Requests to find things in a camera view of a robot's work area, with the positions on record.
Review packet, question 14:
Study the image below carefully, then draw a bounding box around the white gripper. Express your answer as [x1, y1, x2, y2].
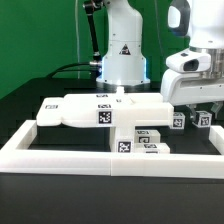
[160, 69, 224, 123]

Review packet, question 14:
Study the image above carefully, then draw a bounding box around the small tagged white cube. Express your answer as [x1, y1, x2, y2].
[172, 112, 185, 129]
[194, 111, 212, 128]

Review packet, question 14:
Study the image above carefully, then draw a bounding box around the white chair back part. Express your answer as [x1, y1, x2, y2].
[36, 93, 174, 128]

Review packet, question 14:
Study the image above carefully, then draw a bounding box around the white chair seat part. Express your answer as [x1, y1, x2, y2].
[109, 126, 135, 153]

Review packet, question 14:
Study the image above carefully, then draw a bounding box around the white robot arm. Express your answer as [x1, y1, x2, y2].
[97, 0, 224, 116]

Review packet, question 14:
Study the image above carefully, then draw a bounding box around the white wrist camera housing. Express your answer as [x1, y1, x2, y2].
[166, 49, 211, 73]

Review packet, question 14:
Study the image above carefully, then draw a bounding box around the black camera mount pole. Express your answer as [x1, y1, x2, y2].
[83, 0, 101, 61]

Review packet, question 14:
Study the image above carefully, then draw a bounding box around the black cable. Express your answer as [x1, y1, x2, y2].
[45, 61, 101, 80]

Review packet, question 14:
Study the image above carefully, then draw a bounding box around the white U-shaped border frame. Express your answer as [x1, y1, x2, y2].
[0, 120, 224, 179]

